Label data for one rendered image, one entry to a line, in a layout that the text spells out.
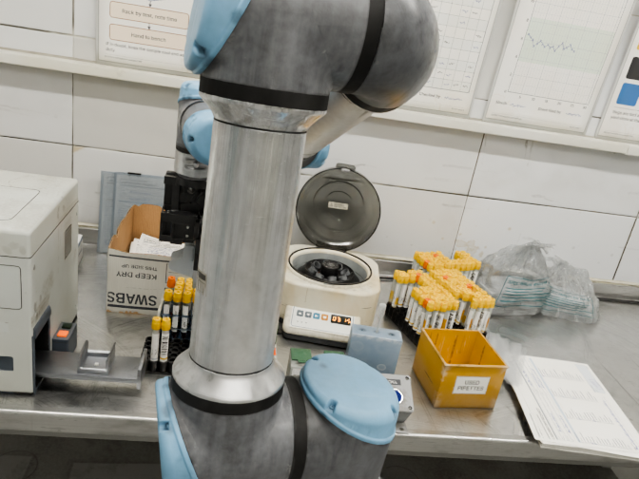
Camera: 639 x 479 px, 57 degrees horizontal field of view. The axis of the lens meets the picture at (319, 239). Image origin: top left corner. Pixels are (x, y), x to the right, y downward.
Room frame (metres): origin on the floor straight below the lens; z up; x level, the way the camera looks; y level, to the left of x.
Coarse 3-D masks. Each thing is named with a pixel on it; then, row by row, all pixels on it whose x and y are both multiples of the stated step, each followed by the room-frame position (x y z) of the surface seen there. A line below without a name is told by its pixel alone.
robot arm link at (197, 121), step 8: (192, 104) 0.91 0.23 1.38; (200, 104) 0.89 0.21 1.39; (184, 112) 0.89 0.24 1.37; (192, 112) 0.86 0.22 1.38; (200, 112) 0.84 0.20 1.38; (208, 112) 0.83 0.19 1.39; (184, 120) 0.86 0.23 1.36; (192, 120) 0.82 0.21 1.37; (200, 120) 0.81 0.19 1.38; (208, 120) 0.81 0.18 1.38; (184, 128) 0.84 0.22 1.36; (192, 128) 0.81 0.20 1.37; (200, 128) 0.81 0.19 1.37; (208, 128) 0.81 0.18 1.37; (184, 136) 0.83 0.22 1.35; (192, 136) 0.80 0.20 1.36; (200, 136) 0.81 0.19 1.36; (208, 136) 0.81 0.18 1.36; (184, 144) 0.84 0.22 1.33; (192, 144) 0.80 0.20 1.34; (200, 144) 0.81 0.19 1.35; (208, 144) 0.81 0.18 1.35; (192, 152) 0.81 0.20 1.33; (200, 152) 0.81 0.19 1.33; (208, 152) 0.81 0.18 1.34; (200, 160) 0.81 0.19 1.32; (208, 160) 0.81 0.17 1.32
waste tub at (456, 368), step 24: (432, 336) 1.08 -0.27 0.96; (456, 336) 1.10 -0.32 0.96; (480, 336) 1.09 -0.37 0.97; (432, 360) 1.00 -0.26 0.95; (456, 360) 1.10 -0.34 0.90; (480, 360) 1.07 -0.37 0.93; (432, 384) 0.98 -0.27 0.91; (456, 384) 0.96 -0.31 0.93; (480, 384) 0.97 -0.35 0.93; (480, 408) 0.98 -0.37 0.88
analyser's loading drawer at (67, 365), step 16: (48, 352) 0.86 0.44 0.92; (64, 352) 0.87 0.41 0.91; (80, 352) 0.84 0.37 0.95; (96, 352) 0.87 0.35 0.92; (112, 352) 0.86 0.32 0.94; (144, 352) 0.88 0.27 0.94; (48, 368) 0.82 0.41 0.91; (64, 368) 0.83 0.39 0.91; (80, 368) 0.82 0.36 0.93; (96, 368) 0.84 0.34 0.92; (112, 368) 0.85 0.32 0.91; (128, 368) 0.86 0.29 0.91; (144, 368) 0.87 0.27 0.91
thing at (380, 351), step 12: (360, 336) 1.01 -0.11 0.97; (372, 336) 1.01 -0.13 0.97; (384, 336) 1.01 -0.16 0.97; (396, 336) 1.02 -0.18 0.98; (348, 348) 1.01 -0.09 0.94; (360, 348) 1.01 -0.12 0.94; (372, 348) 1.01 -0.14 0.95; (384, 348) 1.01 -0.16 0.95; (396, 348) 1.01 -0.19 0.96; (360, 360) 1.01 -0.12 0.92; (372, 360) 1.01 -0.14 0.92; (384, 360) 1.01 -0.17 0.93; (396, 360) 1.01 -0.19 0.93; (384, 372) 1.01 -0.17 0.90
